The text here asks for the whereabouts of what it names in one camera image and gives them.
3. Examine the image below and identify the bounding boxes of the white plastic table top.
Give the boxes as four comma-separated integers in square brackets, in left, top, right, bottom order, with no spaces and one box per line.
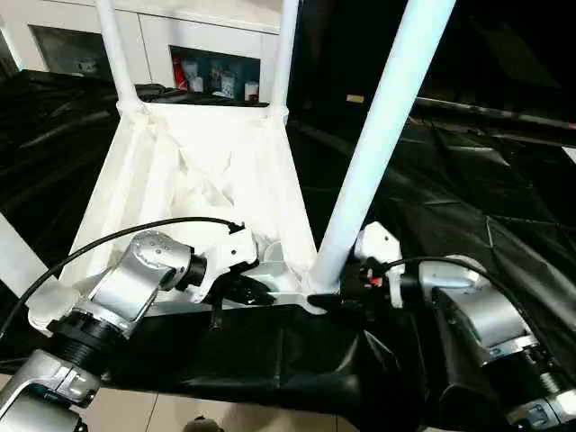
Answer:
[25,100,344,338]

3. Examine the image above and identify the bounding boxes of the black plastic mat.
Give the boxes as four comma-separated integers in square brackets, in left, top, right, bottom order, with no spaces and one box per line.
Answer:
[0,69,576,432]

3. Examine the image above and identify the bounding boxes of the brown round floor object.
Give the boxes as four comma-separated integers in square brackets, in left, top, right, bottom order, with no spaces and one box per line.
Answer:
[183,415,225,432]

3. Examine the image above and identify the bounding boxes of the dark metal rod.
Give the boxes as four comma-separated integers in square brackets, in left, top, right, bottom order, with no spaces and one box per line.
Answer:
[412,95,576,126]

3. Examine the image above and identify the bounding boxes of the black box gold label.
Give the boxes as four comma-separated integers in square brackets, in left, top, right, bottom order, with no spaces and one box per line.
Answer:
[287,0,420,114]

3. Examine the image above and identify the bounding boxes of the white glass-door cabinet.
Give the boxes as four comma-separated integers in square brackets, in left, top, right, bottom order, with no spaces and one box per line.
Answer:
[0,0,294,104]

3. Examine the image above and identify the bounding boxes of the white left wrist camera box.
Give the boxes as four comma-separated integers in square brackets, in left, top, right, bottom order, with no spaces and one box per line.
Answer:
[190,221,261,306]

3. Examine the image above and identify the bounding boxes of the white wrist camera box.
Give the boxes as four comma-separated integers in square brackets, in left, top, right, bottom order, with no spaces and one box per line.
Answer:
[354,220,407,311]
[190,221,261,306]

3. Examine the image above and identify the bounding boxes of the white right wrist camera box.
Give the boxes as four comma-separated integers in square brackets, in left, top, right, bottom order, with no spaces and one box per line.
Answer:
[354,220,407,311]

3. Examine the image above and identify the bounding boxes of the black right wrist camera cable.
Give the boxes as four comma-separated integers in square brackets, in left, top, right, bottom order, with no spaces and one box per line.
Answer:
[385,255,551,362]

